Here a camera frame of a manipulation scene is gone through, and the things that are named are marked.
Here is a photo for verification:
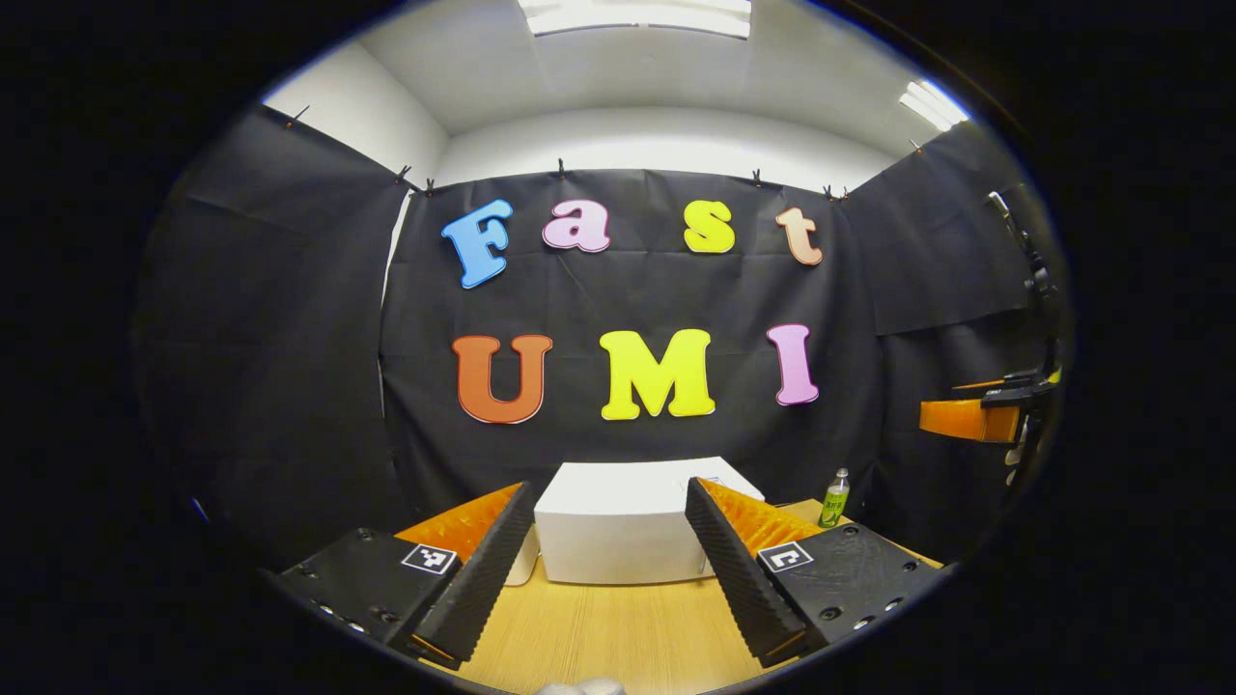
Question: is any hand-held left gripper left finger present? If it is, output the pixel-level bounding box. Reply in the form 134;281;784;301
273;481;537;672

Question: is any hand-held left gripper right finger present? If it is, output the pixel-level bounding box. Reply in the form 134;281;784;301
685;476;952;669

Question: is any white microwave oven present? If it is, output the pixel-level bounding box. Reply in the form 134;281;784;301
533;457;766;585

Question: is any green drink bottle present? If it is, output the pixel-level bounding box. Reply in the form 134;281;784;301
819;468;851;529

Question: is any ceiling light panel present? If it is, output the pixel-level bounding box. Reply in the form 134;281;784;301
899;78;970;132
517;0;753;41

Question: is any black backdrop cloth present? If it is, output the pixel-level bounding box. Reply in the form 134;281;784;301
135;104;1063;566

